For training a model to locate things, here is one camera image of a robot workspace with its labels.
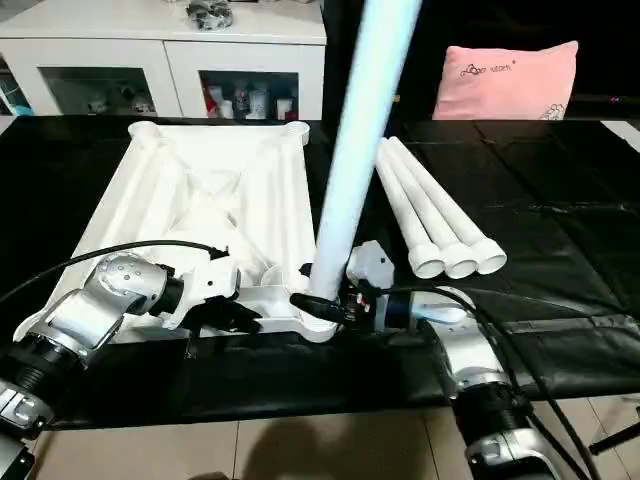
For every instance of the white plastic table top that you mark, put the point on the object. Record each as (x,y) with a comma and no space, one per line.
(200,190)

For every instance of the white plastic table leg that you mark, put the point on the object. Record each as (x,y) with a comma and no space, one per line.
(365,120)
(407,210)
(430,210)
(453,210)

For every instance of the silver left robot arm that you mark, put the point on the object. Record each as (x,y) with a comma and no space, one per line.
(95,300)

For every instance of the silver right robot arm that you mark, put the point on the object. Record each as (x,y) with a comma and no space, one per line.
(470,360)

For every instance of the black work mat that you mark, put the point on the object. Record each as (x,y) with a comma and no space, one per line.
(300,380)

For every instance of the black furniture with yellow label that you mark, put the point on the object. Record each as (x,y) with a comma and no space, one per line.
(345,50)

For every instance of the white cabinet with glass doors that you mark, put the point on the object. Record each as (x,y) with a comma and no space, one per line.
(160,65)

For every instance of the pink pillow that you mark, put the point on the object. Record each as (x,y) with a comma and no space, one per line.
(510,85)

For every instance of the dark ornament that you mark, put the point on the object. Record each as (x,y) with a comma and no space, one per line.
(210,12)

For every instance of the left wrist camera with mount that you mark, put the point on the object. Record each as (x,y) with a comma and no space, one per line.
(205,280)

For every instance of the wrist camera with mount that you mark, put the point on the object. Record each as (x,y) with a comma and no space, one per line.
(205,280)
(368,265)

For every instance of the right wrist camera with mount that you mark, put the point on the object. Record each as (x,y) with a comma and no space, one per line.
(368,265)

